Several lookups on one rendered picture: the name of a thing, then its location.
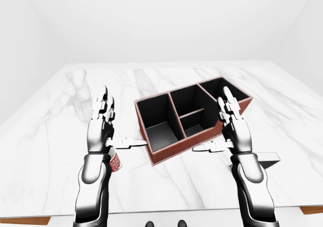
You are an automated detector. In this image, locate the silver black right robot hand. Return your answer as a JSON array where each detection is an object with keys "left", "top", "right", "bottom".
[{"left": 192, "top": 86, "right": 254, "bottom": 155}]

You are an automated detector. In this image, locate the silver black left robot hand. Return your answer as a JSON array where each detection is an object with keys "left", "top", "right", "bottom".
[{"left": 86, "top": 85, "right": 148, "bottom": 154}]

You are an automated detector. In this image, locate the grey book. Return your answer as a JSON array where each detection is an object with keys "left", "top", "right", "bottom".
[{"left": 256, "top": 152, "right": 281, "bottom": 169}]

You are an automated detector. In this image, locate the red-brown desk caddy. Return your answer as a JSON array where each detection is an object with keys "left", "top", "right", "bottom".
[{"left": 134, "top": 76, "right": 253, "bottom": 166}]

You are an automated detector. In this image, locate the red white patterned mug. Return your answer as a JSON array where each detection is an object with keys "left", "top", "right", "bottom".
[{"left": 107, "top": 146, "right": 124, "bottom": 173}]

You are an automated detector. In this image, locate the brown wooden table support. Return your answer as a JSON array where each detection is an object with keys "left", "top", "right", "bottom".
[
  {"left": 300, "top": 206, "right": 323, "bottom": 215},
  {"left": 0, "top": 216, "right": 51, "bottom": 225}
]

